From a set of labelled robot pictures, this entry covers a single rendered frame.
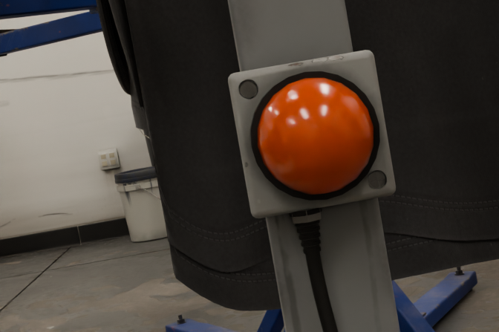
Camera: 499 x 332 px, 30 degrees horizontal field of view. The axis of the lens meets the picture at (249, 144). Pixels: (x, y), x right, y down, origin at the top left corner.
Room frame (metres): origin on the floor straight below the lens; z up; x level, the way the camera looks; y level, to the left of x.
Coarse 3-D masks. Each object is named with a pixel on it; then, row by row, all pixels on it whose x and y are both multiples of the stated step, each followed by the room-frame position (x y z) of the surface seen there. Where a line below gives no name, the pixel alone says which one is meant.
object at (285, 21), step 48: (240, 0) 0.32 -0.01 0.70; (288, 0) 0.32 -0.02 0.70; (336, 0) 0.32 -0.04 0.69; (240, 48) 0.32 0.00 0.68; (288, 48) 0.32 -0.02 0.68; (336, 48) 0.32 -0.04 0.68; (240, 96) 0.31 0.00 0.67; (240, 144) 0.31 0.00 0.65; (384, 144) 0.31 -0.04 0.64; (384, 192) 0.31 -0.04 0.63; (288, 240) 0.32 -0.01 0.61; (336, 240) 0.32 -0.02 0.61; (384, 240) 0.32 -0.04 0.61; (288, 288) 0.32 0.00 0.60; (336, 288) 0.32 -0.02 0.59; (384, 288) 0.32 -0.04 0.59
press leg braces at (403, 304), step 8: (400, 288) 1.81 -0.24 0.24; (400, 296) 1.79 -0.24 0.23; (400, 304) 1.78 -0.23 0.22; (408, 304) 1.78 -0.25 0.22; (272, 312) 2.17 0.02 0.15; (280, 312) 2.15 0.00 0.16; (400, 312) 1.76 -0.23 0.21; (408, 312) 1.76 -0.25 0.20; (416, 312) 1.77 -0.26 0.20; (424, 312) 2.30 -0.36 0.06; (264, 320) 2.21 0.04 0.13; (272, 320) 2.18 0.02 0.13; (280, 320) 2.18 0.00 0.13; (400, 320) 1.76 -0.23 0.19; (408, 320) 1.75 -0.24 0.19; (416, 320) 1.75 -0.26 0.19; (424, 320) 1.76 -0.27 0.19; (264, 328) 2.22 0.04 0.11; (272, 328) 2.19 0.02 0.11; (280, 328) 2.21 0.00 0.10; (400, 328) 1.77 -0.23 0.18; (408, 328) 1.75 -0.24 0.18; (416, 328) 1.74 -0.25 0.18; (424, 328) 1.74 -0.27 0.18; (432, 328) 1.74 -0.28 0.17
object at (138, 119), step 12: (96, 0) 0.64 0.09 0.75; (108, 12) 0.66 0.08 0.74; (108, 24) 0.64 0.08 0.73; (108, 36) 0.64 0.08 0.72; (108, 48) 0.65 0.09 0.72; (120, 48) 0.67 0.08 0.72; (120, 60) 0.67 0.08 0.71; (120, 72) 0.67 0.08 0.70; (120, 84) 0.69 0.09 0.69; (132, 84) 0.69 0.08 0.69; (132, 96) 0.70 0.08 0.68; (132, 108) 0.71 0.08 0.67; (144, 120) 0.69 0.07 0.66
